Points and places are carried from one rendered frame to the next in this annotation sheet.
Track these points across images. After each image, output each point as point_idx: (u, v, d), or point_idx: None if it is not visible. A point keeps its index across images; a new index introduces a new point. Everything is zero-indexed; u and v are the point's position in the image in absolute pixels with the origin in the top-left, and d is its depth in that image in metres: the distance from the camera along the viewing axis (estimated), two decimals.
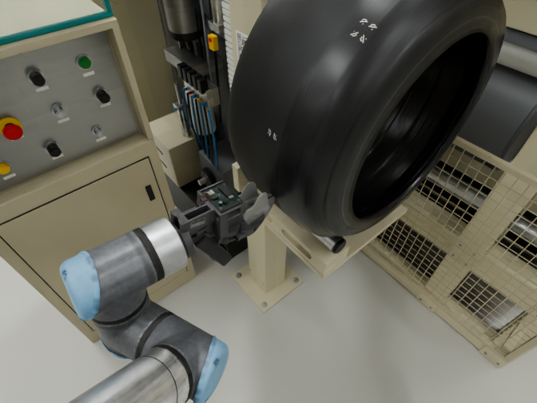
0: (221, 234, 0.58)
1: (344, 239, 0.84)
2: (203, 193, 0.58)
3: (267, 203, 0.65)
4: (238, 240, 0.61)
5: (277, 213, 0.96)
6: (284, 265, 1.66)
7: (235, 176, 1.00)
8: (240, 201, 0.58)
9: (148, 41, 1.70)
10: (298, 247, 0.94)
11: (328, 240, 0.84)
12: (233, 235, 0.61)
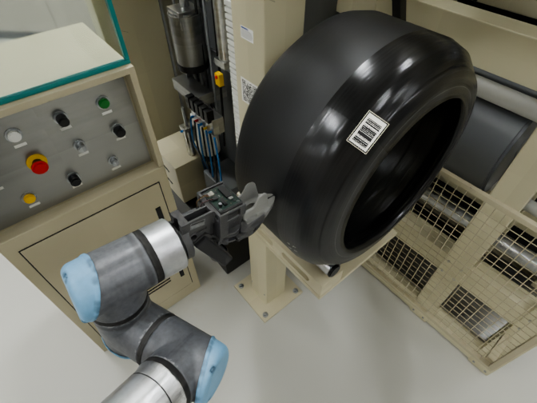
0: (221, 235, 0.58)
1: (336, 271, 0.96)
2: (203, 194, 0.58)
3: (267, 203, 0.65)
4: (238, 241, 0.61)
5: (278, 238, 1.06)
6: (284, 277, 1.76)
7: None
8: (240, 202, 0.58)
9: (155, 65, 1.80)
10: (296, 269, 1.04)
11: None
12: (233, 236, 0.61)
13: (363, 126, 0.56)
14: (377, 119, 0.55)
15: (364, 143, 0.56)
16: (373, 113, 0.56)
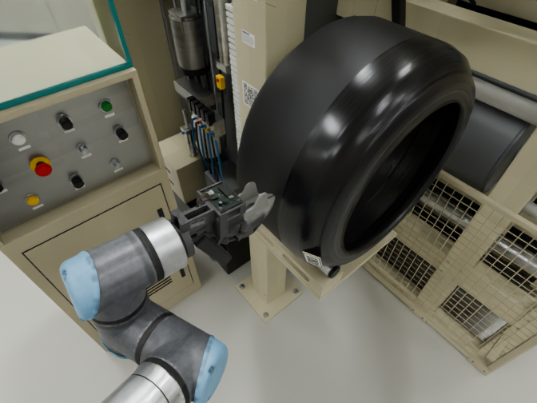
0: (221, 234, 0.58)
1: (331, 273, 0.94)
2: (203, 193, 0.58)
3: (267, 203, 0.65)
4: (238, 240, 0.61)
5: (279, 240, 1.07)
6: (285, 277, 1.77)
7: None
8: (240, 201, 0.58)
9: (157, 67, 1.81)
10: (297, 270, 1.05)
11: (323, 272, 0.97)
12: (233, 235, 0.61)
13: (308, 257, 0.75)
14: (311, 256, 0.73)
15: (316, 264, 0.76)
16: (306, 253, 0.73)
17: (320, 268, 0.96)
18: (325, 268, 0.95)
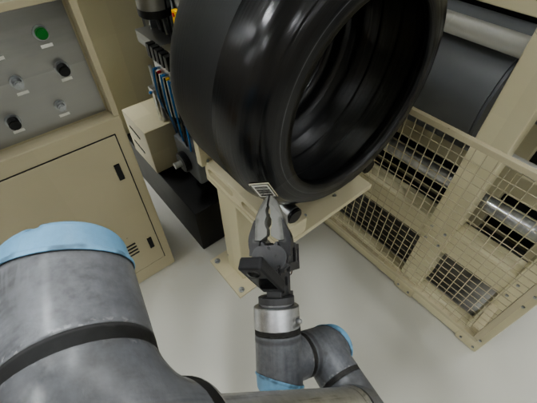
0: None
1: (301, 209, 0.85)
2: None
3: None
4: (249, 255, 0.69)
5: (237, 187, 0.96)
6: None
7: (196, 149, 0.99)
8: None
9: (125, 26, 1.70)
10: None
11: (286, 205, 0.84)
12: None
13: (257, 190, 0.68)
14: (259, 185, 0.65)
15: (270, 193, 0.69)
16: (253, 185, 0.65)
17: None
18: (296, 205, 0.86)
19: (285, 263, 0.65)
